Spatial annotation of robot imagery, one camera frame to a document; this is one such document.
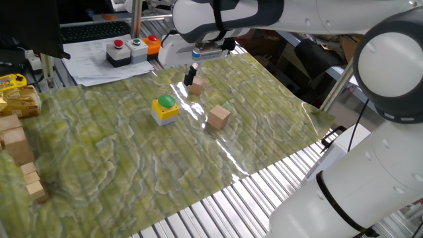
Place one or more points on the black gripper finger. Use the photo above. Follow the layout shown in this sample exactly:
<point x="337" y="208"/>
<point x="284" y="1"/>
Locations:
<point x="195" y="66"/>
<point x="189" y="77"/>

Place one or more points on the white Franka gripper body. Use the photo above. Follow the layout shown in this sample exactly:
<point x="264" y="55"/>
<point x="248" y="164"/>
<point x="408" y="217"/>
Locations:
<point x="175" y="51"/>

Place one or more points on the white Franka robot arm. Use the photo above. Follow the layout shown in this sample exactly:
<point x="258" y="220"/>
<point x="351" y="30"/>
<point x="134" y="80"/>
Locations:
<point x="357" y="185"/>

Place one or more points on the orange box red push button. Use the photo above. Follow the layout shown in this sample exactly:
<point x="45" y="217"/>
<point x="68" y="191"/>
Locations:
<point x="152" y="46"/>

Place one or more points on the grey box green push button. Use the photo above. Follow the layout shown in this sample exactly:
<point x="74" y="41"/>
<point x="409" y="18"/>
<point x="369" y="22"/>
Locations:
<point x="138" y="51"/>

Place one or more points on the yellow box green push button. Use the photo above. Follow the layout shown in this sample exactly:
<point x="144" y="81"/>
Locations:
<point x="164" y="110"/>

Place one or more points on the black box red push button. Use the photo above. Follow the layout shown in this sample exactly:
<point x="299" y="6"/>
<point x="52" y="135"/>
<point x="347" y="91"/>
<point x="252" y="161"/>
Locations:
<point x="118" y="54"/>

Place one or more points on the small wooden cube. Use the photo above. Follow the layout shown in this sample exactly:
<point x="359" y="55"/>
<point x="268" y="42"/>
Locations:
<point x="197" y="86"/>

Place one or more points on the large wooden cube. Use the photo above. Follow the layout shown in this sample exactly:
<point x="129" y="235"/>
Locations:
<point x="218" y="117"/>

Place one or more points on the small orange object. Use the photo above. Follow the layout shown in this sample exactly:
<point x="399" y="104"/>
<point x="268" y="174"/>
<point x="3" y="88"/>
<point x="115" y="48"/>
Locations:
<point x="109" y="16"/>

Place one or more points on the black computer keyboard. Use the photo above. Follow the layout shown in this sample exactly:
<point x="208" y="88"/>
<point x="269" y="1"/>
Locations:
<point x="94" y="31"/>

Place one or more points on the stack of white papers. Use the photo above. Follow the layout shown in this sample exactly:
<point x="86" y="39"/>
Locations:
<point x="89" y="66"/>

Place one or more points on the green marble pattern mat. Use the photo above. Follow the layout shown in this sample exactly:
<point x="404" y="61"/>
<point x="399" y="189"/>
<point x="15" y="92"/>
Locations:
<point x="132" y="165"/>

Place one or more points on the white power strip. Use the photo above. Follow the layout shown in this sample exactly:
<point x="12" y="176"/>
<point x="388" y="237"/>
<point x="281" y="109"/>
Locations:
<point x="32" y="59"/>

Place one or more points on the black computer monitor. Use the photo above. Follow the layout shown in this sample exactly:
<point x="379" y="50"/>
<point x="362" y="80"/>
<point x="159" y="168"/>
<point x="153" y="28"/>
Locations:
<point x="29" y="26"/>

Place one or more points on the gold foil snack bag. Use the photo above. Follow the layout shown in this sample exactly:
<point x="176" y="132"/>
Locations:
<point x="20" y="102"/>

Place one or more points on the yellow snack package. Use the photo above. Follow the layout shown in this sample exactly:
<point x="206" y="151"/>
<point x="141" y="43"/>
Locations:
<point x="11" y="81"/>

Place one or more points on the flat wooden block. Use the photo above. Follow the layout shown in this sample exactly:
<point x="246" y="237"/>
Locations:
<point x="9" y="123"/>

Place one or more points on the tall wooden block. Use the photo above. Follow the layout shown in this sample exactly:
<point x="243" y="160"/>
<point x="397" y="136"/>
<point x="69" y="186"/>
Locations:
<point x="18" y="145"/>

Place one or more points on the small wooden block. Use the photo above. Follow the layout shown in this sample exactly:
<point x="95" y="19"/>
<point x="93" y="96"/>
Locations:
<point x="36" y="191"/>
<point x="28" y="168"/>
<point x="32" y="178"/>

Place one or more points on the aluminium monitor stand post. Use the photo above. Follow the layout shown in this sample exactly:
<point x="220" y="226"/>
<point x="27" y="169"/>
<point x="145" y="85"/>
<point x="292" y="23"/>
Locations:
<point x="48" y="69"/>

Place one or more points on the slanted aluminium frame post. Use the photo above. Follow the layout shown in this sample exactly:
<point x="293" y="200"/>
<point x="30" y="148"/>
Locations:
<point x="337" y="86"/>

